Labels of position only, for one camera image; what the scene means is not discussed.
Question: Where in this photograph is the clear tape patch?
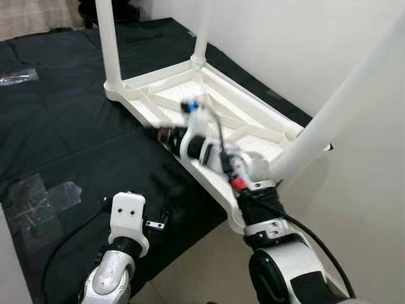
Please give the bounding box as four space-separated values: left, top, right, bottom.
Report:
3 174 83 251

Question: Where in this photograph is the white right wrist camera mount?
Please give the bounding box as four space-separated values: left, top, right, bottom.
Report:
179 98 216 164

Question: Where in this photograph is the black round basin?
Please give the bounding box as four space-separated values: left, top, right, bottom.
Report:
79 0 140 29

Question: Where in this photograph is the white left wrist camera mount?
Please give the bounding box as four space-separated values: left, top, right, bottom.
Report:
109 192 151 257

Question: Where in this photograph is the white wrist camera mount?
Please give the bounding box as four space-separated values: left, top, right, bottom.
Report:
109 192 151 257
179 98 216 164

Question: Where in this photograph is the white plastic table top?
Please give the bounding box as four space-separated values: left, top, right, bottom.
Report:
103 56 333 235

